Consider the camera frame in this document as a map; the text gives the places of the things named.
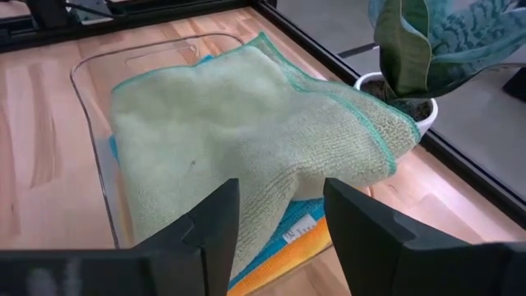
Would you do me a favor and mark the white plant pot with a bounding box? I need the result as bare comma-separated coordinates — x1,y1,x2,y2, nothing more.
353,72,440,137

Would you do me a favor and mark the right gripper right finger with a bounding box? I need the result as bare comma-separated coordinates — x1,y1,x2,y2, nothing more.
322,177,472,296

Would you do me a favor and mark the green potted plant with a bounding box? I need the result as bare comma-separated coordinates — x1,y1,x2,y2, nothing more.
367,0,526,102

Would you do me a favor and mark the light green microfiber towel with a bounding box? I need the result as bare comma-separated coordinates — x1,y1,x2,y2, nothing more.
108,31,422,284

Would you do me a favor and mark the black table frame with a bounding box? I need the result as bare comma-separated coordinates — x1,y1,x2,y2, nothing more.
0,0,526,229

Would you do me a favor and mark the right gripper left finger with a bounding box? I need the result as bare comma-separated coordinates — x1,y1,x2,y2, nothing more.
133,178,242,296

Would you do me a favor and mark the orange microfiber towel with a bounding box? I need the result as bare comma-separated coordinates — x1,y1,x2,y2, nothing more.
227,216,334,296

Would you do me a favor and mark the clear plastic bin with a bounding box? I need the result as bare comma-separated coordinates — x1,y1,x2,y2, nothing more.
69,32,334,296

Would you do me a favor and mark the teal microfiber towel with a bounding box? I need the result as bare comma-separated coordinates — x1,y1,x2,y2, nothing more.
108,53,330,291

